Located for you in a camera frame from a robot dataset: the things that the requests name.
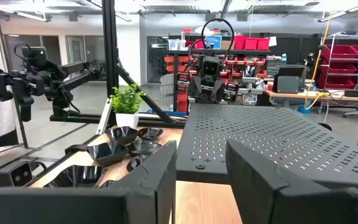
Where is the long wooden desk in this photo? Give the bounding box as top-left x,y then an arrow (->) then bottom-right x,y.
263,88 -> 358,114

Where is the small black square plate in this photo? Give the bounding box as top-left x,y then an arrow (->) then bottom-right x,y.
126,154 -> 151,172

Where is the black table-level camera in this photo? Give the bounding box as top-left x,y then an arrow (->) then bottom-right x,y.
0,160 -> 34,188

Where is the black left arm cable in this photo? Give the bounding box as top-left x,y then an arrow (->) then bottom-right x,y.
200,17 -> 236,62

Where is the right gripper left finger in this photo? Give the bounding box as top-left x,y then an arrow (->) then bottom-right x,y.
0,140 -> 177,224

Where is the yellow cable with coil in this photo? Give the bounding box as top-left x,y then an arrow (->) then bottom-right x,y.
303,12 -> 334,110

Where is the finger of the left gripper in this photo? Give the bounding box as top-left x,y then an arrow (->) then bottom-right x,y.
213,79 -> 227,102
189,76 -> 203,102

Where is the white light strip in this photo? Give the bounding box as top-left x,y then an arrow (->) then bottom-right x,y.
96,98 -> 114,136

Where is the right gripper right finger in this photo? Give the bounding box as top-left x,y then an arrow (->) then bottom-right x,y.
225,138 -> 358,224

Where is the green plant in white pot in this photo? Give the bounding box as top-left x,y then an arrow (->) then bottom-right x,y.
109,83 -> 147,129

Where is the black aluminium table frame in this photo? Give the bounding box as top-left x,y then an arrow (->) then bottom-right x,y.
0,0 -> 188,187

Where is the black perforated metal stand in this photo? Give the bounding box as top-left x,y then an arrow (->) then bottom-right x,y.
175,103 -> 358,189

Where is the black table edge clamp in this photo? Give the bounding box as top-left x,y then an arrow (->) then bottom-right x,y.
64,144 -> 89,156

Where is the wire shelf with red bins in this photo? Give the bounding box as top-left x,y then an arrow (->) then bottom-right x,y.
317,35 -> 358,91

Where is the black square cup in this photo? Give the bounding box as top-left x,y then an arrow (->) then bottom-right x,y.
86,140 -> 129,167

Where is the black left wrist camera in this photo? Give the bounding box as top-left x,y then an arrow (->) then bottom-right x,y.
201,55 -> 221,77

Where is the black desktop machine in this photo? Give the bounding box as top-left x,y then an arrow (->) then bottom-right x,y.
273,64 -> 306,94

